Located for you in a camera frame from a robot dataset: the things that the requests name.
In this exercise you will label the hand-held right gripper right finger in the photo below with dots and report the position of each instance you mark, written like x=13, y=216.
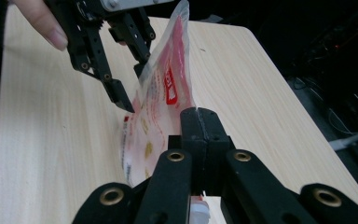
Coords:
x=251, y=186

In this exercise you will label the white desk leg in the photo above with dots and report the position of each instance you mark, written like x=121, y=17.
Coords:
x=351, y=140

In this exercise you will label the red and white refill pouch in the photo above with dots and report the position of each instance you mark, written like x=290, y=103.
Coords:
x=158, y=102

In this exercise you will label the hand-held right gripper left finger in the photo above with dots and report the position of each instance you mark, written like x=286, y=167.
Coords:
x=167, y=193

